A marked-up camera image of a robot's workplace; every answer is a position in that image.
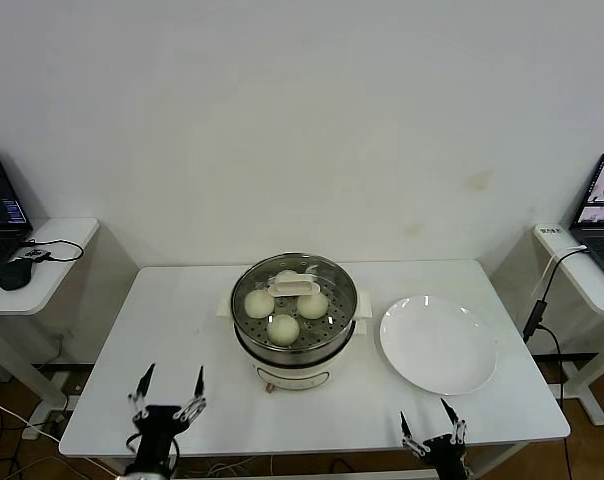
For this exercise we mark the white table frame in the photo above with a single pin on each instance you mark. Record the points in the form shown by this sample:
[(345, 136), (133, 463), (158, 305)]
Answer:
[(307, 474)]

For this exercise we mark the white round plate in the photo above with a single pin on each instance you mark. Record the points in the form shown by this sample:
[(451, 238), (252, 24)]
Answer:
[(432, 345)]

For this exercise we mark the white steamed baozi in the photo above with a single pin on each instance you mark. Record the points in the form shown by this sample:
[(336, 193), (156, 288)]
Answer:
[(284, 276), (258, 304), (312, 307), (283, 330)]

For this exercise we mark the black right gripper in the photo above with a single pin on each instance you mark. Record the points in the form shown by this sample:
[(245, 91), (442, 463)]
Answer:
[(447, 452)]

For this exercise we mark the stainless steel steamer basket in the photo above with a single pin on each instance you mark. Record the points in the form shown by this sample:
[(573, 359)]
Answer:
[(364, 301)]

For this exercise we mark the cream electric cooking pot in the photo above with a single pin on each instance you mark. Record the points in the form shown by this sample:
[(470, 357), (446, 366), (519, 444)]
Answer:
[(292, 372)]

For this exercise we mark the white side table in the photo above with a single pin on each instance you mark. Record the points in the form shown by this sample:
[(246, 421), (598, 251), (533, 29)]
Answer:
[(57, 240), (577, 290)]

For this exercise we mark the black computer mouse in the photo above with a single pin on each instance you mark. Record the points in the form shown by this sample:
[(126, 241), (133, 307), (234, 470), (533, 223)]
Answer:
[(16, 275)]

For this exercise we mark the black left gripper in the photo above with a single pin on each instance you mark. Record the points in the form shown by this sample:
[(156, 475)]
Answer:
[(157, 427)]

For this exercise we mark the round glass pot lid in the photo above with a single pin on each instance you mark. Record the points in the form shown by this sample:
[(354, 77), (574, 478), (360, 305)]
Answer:
[(292, 287)]

